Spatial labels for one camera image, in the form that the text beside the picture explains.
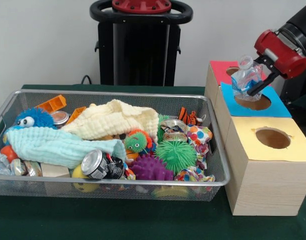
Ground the cream cloth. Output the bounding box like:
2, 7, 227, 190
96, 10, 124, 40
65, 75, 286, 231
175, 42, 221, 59
61, 99, 159, 141

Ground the mint green cloth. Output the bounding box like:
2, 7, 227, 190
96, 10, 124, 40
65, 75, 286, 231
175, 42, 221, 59
5, 127, 126, 170

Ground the blue fuzzy toy with eyes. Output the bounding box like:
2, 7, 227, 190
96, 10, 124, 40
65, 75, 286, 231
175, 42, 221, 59
14, 107, 57, 130

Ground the orange plastic tray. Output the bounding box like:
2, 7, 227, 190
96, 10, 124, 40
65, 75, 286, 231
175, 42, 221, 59
66, 106, 86, 125
36, 94, 67, 112

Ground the clear plastic bottle blue label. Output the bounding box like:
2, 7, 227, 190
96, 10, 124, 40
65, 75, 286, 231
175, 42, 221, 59
230, 54, 265, 102

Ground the orange striped tiger plush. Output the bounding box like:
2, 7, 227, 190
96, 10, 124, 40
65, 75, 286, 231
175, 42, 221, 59
177, 106, 206, 126

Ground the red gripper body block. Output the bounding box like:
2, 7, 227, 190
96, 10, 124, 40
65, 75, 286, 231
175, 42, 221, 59
254, 29, 306, 80

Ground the clear mesh bin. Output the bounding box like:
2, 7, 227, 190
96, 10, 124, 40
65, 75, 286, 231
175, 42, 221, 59
0, 89, 231, 202

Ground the green spiky rubber ball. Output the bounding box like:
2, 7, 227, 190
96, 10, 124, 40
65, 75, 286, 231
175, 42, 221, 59
156, 139, 198, 174

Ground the purple spiky rubber ball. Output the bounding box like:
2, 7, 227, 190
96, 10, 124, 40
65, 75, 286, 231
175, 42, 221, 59
129, 153, 174, 181

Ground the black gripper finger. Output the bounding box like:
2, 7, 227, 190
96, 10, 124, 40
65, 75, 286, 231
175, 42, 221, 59
247, 71, 278, 97
254, 55, 275, 70

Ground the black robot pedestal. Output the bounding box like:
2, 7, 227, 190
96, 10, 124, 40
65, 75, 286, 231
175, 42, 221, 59
89, 0, 194, 87

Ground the crushed black can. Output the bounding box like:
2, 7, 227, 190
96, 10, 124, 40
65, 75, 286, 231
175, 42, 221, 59
80, 148, 126, 180

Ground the green and orange puffer toy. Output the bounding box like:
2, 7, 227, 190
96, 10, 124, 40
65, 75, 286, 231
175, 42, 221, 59
124, 129, 157, 154

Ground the wooden box with three holes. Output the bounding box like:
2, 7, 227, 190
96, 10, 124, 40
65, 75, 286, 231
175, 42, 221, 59
204, 60, 306, 217

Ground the black standing panel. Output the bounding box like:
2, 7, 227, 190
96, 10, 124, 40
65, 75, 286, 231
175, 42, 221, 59
280, 74, 306, 106

